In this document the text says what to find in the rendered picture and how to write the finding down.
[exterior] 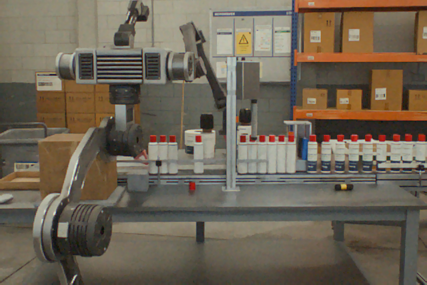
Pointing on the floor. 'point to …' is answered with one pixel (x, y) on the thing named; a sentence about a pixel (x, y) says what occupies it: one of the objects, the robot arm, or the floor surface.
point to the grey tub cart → (22, 146)
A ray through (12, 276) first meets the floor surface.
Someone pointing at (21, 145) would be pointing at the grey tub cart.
